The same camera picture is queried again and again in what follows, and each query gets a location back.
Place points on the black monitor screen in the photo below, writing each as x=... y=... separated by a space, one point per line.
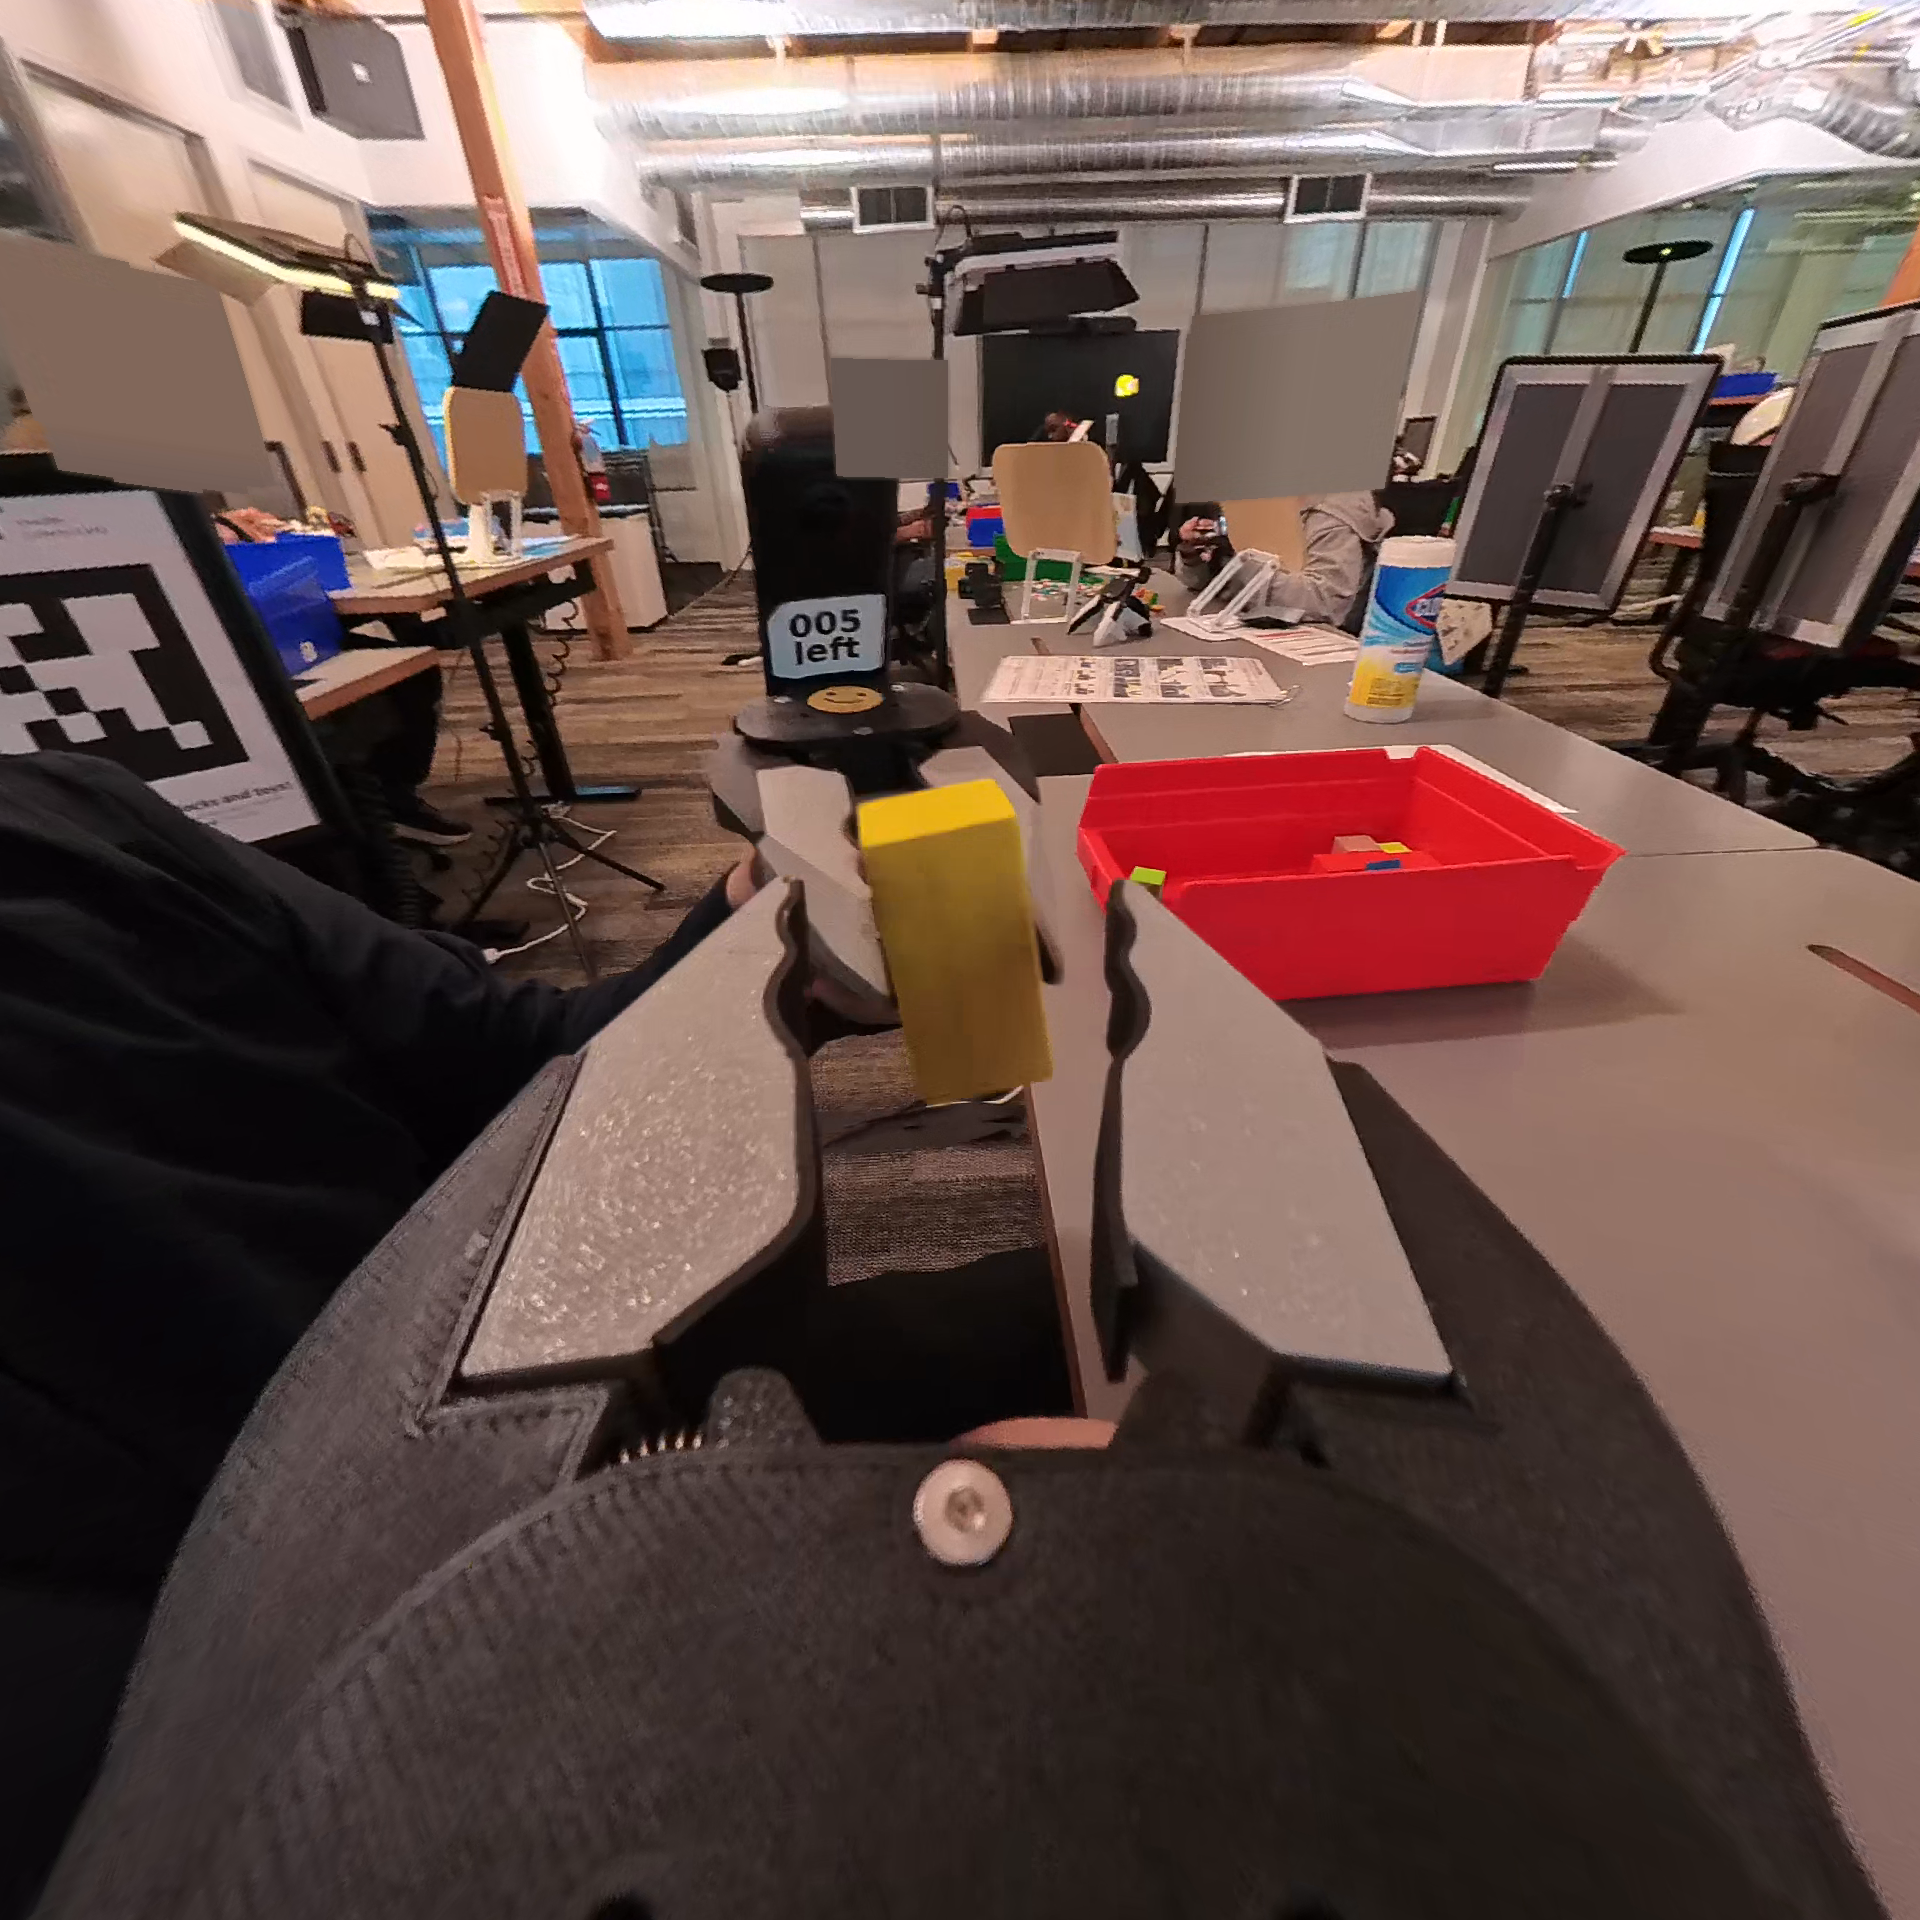
x=1050 y=398

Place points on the black wall speaker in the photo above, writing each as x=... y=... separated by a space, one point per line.
x=352 y=68

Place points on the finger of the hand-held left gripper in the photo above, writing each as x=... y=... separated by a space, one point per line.
x=819 y=886
x=961 y=764

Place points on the black light stand tripod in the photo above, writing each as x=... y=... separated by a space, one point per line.
x=435 y=547

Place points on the disinfecting wipes canister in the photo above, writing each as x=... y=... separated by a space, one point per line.
x=1395 y=646

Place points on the small wooden board on stand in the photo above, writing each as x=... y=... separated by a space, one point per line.
x=485 y=441

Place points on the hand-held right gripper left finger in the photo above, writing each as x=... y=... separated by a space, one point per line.
x=674 y=1156

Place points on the wooden top desk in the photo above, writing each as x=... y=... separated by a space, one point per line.
x=480 y=571

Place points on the grey panel on black stand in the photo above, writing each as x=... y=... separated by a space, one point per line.
x=1821 y=464
x=1588 y=481

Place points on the black and white tag board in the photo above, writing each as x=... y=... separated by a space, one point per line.
x=106 y=675

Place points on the LED panel light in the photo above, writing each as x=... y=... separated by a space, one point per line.
x=270 y=253

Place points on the black studio softbox light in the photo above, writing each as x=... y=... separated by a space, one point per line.
x=1043 y=285

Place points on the blue plastic bin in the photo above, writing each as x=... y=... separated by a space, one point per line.
x=283 y=599

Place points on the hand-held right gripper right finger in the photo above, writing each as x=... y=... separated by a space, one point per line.
x=1243 y=1171

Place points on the white device on table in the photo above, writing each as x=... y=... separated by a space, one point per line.
x=1117 y=616

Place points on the black office chair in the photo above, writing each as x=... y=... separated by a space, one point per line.
x=1769 y=705

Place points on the printed paper sheet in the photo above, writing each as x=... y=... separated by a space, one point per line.
x=1306 y=644
x=1141 y=679

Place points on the red plastic bin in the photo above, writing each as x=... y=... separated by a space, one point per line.
x=1349 y=939

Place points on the yellow wooden block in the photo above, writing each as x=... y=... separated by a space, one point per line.
x=953 y=945

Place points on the silver ceiling duct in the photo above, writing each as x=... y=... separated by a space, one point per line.
x=1050 y=129

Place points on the wooden support post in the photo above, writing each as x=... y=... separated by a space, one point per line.
x=510 y=270

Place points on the black floor lamp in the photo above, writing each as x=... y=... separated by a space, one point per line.
x=1665 y=254

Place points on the person's left hand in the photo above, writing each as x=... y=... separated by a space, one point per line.
x=745 y=888

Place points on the black light flag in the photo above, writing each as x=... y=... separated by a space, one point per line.
x=504 y=339

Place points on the clear acrylic stand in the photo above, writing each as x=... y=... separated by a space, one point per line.
x=1243 y=587

